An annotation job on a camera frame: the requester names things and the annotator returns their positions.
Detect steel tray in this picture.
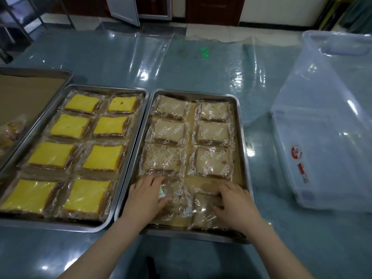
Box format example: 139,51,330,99
0,66,74,172
114,89,255,245
0,84,149,233

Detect person's right hand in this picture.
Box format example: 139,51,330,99
214,181,261,234

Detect aluminium framed glass door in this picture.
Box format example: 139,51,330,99
136,0,172,21

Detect person's left hand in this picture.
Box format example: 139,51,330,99
122,174,172,227

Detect person's right forearm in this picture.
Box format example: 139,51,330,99
241,222,314,279

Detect gold and black bin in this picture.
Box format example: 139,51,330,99
313,0,354,31

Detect person's left forearm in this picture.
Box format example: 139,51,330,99
58,217,152,279

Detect pile of small bun packets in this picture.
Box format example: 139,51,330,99
0,116,27,160

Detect clear plastic storage bin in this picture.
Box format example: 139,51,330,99
270,30,372,213

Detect group of teal covered chairs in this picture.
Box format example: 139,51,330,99
340,0,372,34

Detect pile of brown cake packets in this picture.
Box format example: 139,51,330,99
139,95,236,231

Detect plastic covered teal tablecloth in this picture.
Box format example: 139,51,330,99
0,26,372,279

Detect dark wooden door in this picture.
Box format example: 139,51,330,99
186,0,246,26

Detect yellow cake slice packets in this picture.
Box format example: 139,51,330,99
0,90,145,221

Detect white framed door leaf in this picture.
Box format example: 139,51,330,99
105,0,141,27

